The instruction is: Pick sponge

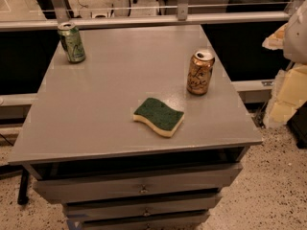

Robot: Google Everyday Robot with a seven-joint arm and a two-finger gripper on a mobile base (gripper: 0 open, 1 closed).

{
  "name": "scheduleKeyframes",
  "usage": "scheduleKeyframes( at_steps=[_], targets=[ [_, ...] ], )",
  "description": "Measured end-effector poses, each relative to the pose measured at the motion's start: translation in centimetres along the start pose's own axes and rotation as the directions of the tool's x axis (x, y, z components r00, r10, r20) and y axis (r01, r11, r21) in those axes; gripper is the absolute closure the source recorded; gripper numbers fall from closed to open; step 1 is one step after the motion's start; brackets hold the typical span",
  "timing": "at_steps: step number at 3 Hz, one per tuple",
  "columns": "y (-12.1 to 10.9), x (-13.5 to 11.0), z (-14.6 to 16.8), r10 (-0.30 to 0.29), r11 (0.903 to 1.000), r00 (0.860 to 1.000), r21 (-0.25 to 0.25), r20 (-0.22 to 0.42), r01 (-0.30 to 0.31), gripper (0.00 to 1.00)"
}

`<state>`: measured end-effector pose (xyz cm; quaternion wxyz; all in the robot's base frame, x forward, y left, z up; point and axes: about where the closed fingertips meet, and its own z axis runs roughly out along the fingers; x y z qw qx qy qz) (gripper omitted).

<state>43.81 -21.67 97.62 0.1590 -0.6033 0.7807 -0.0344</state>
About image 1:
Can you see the grey drawer cabinet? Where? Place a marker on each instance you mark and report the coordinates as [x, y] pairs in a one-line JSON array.
[[81, 122]]

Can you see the black table leg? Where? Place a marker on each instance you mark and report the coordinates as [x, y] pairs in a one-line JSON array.
[[22, 195]]

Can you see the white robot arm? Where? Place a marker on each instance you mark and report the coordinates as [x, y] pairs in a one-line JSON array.
[[295, 37]]

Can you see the gold soda can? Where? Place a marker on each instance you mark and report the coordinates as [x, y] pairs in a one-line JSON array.
[[200, 71]]

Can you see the green and yellow sponge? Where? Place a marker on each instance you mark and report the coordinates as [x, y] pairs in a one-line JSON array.
[[159, 117]]

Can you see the grey metal railing frame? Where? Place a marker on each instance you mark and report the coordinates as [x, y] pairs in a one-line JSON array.
[[27, 15]]

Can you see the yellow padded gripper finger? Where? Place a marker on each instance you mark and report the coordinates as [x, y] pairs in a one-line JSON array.
[[289, 94], [275, 40]]

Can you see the top grey drawer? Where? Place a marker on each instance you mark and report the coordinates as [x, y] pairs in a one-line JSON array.
[[148, 183]]

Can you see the green soda can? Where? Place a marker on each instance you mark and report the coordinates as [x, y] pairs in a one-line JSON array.
[[71, 42]]

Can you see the bottom grey drawer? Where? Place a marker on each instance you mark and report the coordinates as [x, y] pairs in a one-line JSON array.
[[142, 223]]

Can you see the middle grey drawer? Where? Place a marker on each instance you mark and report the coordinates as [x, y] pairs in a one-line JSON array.
[[144, 207]]

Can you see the grey drawer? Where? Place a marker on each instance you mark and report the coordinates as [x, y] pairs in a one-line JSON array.
[[144, 207], [142, 223], [148, 183]]

